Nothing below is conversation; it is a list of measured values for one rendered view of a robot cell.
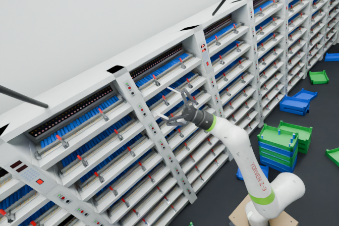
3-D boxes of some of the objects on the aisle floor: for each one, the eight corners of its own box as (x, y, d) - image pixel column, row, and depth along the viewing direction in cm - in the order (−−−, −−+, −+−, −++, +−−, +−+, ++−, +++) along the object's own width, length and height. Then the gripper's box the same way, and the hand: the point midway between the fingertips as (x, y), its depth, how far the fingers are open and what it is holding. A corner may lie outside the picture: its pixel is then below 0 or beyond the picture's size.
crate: (296, 161, 174) (297, 157, 170) (291, 176, 165) (291, 172, 161) (267, 151, 196) (266, 146, 193) (260, 163, 187) (260, 159, 183)
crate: (268, 169, 178) (268, 165, 174) (267, 187, 165) (267, 182, 161) (240, 163, 196) (239, 159, 192) (237, 178, 183) (236, 174, 179)
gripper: (185, 136, 84) (149, 121, 79) (206, 95, 83) (171, 76, 78) (190, 142, 77) (150, 125, 72) (213, 96, 76) (174, 76, 71)
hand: (163, 101), depth 75 cm, fingers open, 13 cm apart
